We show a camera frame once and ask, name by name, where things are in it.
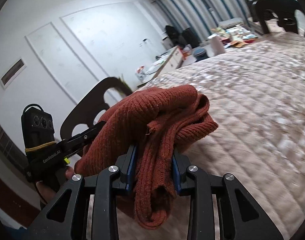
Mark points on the striped blue beige curtain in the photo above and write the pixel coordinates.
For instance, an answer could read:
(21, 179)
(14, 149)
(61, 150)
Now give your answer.
(200, 16)

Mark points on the beige quilted table cover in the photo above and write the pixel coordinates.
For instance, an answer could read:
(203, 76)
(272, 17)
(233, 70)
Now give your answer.
(257, 98)

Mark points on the black chair far right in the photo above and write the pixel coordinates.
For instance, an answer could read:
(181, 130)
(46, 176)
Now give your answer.
(284, 11)

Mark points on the blue round stool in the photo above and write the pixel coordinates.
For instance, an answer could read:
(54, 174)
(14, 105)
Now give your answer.
(200, 54)

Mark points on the green leafy plant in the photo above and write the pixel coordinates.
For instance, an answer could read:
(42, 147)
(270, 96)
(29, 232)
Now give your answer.
(123, 89)

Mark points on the white low cabinet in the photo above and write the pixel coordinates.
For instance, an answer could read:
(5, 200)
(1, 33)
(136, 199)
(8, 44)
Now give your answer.
(169, 61)

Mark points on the rust red knit sweater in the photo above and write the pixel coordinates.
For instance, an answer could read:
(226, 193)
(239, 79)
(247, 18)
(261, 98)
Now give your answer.
(157, 121)

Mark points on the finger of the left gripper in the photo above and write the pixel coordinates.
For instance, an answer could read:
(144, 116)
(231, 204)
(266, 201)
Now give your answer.
(76, 144)

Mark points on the left hand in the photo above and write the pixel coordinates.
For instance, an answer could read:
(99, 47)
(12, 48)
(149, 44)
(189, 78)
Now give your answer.
(48, 188)

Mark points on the dark chair left side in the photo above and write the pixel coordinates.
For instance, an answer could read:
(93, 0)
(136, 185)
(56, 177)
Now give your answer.
(88, 108)

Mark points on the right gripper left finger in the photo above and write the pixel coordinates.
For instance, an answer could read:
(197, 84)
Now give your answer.
(65, 217)

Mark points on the black bag by curtain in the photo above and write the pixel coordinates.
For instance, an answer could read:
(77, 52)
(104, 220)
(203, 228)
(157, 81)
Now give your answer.
(175, 36)

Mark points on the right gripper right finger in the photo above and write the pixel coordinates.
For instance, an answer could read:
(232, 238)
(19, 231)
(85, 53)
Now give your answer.
(240, 215)

